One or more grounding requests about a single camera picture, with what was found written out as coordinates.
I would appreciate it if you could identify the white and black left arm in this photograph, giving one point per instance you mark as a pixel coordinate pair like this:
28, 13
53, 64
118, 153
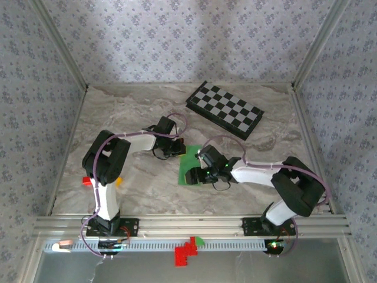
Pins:
141, 144

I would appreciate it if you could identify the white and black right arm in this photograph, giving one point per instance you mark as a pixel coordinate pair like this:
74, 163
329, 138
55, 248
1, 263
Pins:
253, 174

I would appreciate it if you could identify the grey metal sheet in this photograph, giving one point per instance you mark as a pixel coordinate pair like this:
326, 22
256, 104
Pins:
235, 271

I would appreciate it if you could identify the folded black chessboard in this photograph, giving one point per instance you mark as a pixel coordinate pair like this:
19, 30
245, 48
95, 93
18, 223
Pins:
225, 110

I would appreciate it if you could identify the yellow block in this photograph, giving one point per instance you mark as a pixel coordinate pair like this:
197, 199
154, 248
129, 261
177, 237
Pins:
119, 182

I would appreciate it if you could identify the small green paper scrap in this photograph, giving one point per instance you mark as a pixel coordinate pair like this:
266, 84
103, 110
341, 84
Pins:
201, 241

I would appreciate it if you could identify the red toy brick stack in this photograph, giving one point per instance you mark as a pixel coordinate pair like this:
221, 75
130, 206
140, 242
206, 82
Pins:
185, 253

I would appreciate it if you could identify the small red block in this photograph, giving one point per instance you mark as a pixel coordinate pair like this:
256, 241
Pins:
87, 181

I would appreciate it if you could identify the black controller board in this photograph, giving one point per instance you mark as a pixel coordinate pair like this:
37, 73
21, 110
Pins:
275, 246
113, 245

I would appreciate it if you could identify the small pink eraser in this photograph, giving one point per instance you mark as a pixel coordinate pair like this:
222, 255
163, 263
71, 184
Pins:
65, 243

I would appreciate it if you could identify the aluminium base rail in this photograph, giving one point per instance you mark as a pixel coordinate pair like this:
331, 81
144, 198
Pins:
191, 225

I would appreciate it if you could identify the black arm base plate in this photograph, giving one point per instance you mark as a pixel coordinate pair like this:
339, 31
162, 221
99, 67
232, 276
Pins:
132, 227
250, 227

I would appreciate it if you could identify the aluminium side rail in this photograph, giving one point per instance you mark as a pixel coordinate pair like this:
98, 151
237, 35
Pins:
302, 118
76, 118

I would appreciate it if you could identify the aluminium frame post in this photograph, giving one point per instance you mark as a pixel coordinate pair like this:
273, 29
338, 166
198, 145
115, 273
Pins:
62, 44
317, 44

